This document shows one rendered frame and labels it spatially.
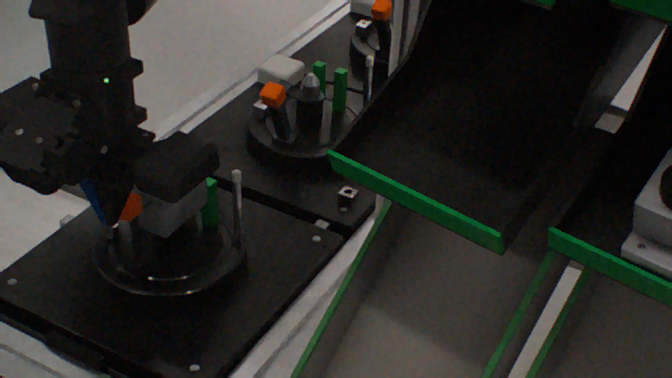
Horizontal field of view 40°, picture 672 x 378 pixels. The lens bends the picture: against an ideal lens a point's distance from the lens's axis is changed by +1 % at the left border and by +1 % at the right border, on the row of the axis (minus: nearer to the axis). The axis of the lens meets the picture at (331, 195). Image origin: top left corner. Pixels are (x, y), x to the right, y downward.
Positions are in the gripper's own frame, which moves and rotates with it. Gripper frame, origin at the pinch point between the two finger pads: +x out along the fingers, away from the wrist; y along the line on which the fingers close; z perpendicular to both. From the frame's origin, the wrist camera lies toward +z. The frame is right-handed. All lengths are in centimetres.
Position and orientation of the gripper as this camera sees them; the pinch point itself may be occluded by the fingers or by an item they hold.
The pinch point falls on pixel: (106, 190)
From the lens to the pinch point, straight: 77.0
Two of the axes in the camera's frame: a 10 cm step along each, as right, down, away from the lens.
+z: -4.9, 5.0, -7.2
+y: 8.7, 3.2, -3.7
